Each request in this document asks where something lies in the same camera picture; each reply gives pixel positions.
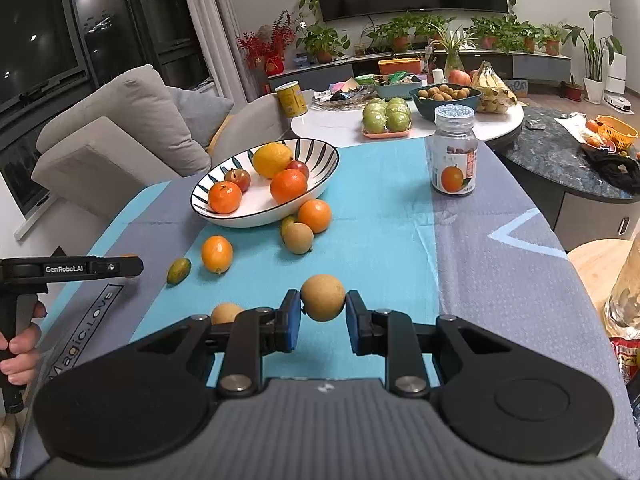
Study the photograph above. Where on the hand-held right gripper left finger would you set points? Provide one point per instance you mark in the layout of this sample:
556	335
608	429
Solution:
292	325

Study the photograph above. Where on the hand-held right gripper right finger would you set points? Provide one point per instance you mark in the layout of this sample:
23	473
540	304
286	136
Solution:
356	325

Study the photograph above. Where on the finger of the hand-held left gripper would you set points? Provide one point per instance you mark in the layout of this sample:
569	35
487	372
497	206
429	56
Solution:
122	267

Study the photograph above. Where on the round tan fruit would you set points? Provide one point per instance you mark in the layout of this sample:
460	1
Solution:
322	297
298	239
227	312

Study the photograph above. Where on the small green oval fruit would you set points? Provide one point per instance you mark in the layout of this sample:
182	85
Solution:
178	270
284	222

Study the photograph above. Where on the orange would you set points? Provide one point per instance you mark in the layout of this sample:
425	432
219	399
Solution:
288	185
315	215
217	254
225	196

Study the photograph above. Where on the white black-striped bowl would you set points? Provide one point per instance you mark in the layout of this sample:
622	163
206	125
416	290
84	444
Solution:
260	210

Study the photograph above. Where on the red-yellow apple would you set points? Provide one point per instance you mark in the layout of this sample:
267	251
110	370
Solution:
237	178

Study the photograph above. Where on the yellow lemon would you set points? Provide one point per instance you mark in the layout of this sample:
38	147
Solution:
271	159

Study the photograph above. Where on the person's left hand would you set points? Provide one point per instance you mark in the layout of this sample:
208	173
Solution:
22	347

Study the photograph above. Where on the blue grey printed tablecloth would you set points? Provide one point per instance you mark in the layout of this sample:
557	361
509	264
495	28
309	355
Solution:
380	240

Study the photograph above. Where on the beige sofa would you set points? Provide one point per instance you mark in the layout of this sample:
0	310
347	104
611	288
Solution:
115	125

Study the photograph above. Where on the grey pillow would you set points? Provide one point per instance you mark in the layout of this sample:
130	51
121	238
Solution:
200	110

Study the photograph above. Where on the glass jar with orange label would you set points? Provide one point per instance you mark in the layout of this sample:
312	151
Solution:
452	160

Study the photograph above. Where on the white round coffee table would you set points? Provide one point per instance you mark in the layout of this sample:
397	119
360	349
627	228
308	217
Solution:
330	125

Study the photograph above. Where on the tray of green apples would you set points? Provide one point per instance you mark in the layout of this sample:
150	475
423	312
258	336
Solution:
375	120

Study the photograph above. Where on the yellow can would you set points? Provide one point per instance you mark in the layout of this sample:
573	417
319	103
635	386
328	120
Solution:
291	100

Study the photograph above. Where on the dark blue bowl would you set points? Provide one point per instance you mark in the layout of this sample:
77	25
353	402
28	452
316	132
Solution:
425	110

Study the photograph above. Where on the glass dish of small items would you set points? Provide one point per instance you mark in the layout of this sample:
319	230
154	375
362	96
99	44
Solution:
345	92

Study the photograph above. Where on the dark window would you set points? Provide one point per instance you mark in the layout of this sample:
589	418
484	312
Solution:
40	35

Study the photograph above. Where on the teal rectangular basket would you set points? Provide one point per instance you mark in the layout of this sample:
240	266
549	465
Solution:
395	92

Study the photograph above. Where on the round wooden stool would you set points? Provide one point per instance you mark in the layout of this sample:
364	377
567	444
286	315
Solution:
590	270

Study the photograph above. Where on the green bowl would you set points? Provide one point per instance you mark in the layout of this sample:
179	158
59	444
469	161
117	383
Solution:
365	79

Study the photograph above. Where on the pile of longans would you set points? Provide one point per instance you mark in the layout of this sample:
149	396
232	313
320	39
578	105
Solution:
442	93

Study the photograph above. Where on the dark marble round table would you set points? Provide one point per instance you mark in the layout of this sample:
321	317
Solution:
540	160

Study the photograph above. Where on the pile of snack packets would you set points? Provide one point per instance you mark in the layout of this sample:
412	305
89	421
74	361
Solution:
400	79

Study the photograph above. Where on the red berry bouquet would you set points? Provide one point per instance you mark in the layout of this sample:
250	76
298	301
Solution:
274	64

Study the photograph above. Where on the light curtain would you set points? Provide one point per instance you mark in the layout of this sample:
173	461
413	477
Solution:
220	25

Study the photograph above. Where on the small white bottle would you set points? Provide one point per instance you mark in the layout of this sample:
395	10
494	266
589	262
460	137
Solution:
437	76

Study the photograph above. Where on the orange box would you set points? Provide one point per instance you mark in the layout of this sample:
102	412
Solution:
399	66

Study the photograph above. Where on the blue box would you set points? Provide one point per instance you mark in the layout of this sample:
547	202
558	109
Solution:
302	61

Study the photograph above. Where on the red apple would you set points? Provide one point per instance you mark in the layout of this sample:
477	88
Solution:
460	77

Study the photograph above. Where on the red snack bag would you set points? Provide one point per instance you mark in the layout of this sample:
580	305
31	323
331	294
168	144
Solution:
625	360

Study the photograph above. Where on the bunch of bananas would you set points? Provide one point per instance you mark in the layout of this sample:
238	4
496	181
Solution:
492	90

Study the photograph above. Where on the glass vase with green plant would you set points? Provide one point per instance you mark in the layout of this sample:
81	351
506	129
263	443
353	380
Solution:
453	62

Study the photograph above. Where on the row of potted plants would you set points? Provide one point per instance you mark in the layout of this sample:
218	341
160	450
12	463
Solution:
325	40

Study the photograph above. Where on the blue decorative sign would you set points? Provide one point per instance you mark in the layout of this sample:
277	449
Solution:
516	86

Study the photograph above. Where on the white paper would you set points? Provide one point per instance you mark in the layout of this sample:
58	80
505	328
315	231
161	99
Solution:
570	122

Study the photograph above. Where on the black cloth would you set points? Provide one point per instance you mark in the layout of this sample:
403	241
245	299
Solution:
612	167

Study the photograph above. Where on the grey television cabinet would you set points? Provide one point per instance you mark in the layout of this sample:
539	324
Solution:
542	67

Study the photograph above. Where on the small plant in red pot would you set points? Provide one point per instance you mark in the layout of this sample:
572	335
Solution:
574	91

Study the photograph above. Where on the orange plastic basket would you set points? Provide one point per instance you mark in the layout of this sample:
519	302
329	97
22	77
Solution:
617	132

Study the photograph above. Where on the white robot vacuum dock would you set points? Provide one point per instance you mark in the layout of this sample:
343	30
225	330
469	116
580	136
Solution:
616	80

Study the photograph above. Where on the tall plant in white pot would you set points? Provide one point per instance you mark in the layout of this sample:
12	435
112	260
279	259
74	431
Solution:
595	50

